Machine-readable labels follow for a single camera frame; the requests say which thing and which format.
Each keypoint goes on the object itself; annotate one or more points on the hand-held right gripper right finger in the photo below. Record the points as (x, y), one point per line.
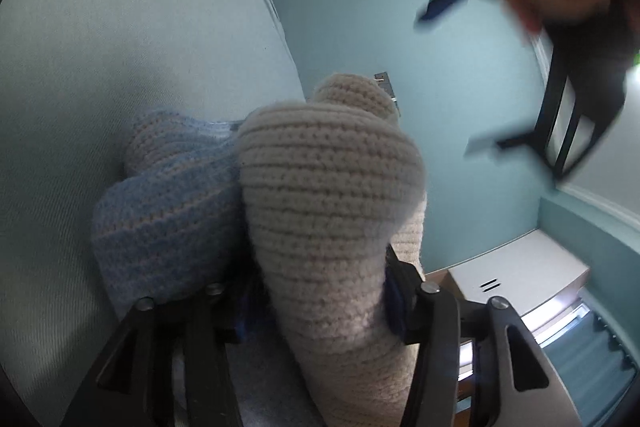
(397, 302)

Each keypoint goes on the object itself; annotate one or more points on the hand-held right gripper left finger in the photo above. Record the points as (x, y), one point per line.
(232, 332)

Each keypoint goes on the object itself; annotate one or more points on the blue and white knit sweater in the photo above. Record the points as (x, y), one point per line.
(325, 207)

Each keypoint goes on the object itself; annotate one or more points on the white upper cabinet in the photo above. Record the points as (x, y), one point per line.
(525, 267)

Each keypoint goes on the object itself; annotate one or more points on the bright window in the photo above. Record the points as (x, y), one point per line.
(550, 312)

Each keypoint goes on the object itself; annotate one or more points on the blue curtain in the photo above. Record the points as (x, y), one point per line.
(590, 367)

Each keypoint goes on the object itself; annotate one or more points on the bed with blue sheet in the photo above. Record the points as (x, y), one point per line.
(100, 57)

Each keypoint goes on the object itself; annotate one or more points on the dark wall outlet panel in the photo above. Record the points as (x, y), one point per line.
(385, 82)

